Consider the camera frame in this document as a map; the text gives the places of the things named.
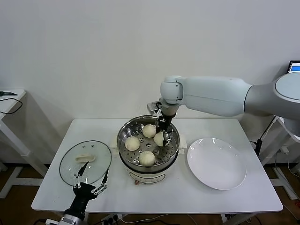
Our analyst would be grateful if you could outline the white side table with cable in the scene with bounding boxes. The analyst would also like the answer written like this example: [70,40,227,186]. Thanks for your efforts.
[0,89,47,200]

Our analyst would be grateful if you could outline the white side table with laptop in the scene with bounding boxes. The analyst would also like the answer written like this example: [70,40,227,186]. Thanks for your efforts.
[259,114,300,200]

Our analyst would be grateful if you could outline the grey open laptop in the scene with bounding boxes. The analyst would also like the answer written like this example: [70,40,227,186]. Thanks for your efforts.
[287,60,300,75]

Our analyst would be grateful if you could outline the thin black looped cable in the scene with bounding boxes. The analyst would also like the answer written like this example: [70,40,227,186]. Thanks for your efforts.
[0,97,23,115]

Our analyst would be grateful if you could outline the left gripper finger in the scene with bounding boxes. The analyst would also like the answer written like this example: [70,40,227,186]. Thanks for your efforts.
[91,168,110,195]
[73,161,89,189]

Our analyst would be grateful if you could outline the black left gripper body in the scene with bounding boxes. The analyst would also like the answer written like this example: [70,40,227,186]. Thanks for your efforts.
[64,182,97,216]

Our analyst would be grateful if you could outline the white round plate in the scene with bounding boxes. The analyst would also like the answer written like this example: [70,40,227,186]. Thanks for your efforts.
[187,137,247,191]

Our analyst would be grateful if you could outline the white steamed baozi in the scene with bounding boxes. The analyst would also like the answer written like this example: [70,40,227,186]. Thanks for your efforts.
[138,150,156,166]
[124,136,141,151]
[142,124,157,138]
[153,132,166,146]

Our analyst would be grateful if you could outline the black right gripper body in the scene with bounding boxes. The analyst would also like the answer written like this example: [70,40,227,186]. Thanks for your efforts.
[157,116,173,133]

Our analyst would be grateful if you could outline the white power strip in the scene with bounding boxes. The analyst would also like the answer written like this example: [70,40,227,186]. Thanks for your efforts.
[103,213,128,223]

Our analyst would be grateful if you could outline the white laptop charging cable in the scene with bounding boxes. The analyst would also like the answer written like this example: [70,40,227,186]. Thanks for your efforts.
[264,115,282,139]

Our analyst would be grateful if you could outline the glass lid with cream handle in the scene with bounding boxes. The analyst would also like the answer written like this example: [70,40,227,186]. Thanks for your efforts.
[59,140,112,188]

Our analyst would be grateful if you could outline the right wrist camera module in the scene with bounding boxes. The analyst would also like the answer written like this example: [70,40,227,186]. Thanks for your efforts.
[147,101,163,115]

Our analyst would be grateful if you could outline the black cable with plug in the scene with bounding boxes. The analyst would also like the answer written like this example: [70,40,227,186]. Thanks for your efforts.
[249,116,277,157]

